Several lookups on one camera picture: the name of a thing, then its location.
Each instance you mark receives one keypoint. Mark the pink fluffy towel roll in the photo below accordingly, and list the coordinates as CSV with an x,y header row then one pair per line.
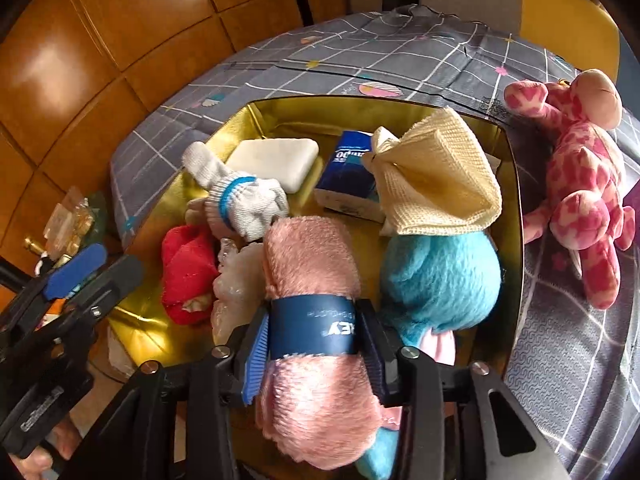
x,y
310,270

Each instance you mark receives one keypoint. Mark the small red plush toy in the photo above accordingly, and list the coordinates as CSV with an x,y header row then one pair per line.
x,y
187,270

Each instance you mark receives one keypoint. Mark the person's left hand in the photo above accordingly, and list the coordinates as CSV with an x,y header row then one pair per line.
x,y
42,462

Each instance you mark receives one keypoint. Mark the gold tin box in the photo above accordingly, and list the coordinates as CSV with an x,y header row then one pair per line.
x,y
310,115

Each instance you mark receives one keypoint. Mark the clear plastic bag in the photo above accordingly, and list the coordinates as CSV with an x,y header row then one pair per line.
x,y
240,285

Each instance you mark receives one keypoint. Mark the grey plaid bedsheet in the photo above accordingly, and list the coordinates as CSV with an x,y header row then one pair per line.
x,y
400,55

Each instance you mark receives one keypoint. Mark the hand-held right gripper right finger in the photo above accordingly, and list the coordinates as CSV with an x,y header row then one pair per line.
x,y
372,355

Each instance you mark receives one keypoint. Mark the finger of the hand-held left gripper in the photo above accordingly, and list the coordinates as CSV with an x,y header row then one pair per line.
x,y
75,267
112,280

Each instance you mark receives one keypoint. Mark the grey yellow blue headboard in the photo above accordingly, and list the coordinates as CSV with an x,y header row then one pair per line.
x,y
560,5

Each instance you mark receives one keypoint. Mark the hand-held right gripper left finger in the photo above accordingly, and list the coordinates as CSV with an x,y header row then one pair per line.
x,y
255,360

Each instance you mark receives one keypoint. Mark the wooden wardrobe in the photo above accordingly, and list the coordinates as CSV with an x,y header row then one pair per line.
x,y
125,35

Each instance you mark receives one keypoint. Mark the beige mesh cloth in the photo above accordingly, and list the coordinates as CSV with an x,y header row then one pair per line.
x,y
440,175

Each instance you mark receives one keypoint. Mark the white sponge block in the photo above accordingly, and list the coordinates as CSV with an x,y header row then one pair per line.
x,y
275,157

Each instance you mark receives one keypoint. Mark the pink spotted giraffe plush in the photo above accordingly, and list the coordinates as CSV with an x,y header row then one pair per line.
x,y
580,170

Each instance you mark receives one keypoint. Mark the teal fluffy towel roll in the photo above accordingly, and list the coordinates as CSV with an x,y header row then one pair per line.
x,y
440,280

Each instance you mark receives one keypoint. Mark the clear snack bag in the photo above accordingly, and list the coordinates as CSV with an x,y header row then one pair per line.
x,y
70,220

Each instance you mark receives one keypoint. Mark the blue tissue pack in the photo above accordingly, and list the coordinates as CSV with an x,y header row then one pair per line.
x,y
345,180

